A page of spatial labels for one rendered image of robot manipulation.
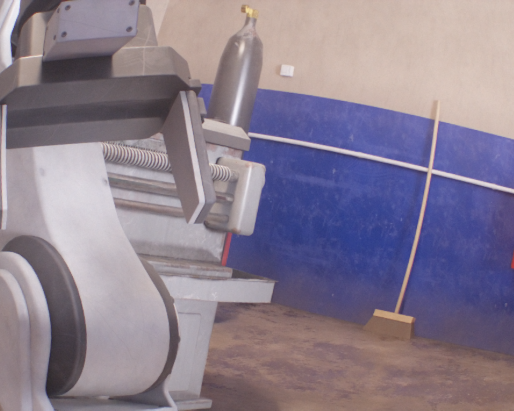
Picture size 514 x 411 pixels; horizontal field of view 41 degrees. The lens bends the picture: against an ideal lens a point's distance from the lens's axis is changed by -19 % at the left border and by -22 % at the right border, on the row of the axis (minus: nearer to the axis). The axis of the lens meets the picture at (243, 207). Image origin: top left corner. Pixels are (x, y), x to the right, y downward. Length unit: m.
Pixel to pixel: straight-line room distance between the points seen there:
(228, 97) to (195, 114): 3.64
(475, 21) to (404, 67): 0.77
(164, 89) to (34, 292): 0.23
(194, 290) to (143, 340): 1.44
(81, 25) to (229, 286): 1.85
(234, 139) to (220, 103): 1.73
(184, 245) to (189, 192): 1.89
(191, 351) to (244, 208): 0.44
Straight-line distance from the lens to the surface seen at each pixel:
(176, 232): 2.24
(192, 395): 2.40
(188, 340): 2.30
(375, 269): 4.97
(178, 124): 0.40
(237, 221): 2.24
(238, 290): 2.20
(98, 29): 0.35
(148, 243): 2.18
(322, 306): 5.17
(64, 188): 0.66
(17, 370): 0.60
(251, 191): 2.25
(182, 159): 0.40
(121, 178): 1.95
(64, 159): 0.68
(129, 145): 2.04
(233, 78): 4.05
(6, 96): 0.38
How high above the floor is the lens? 0.71
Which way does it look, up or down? 2 degrees down
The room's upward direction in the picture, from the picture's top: 11 degrees clockwise
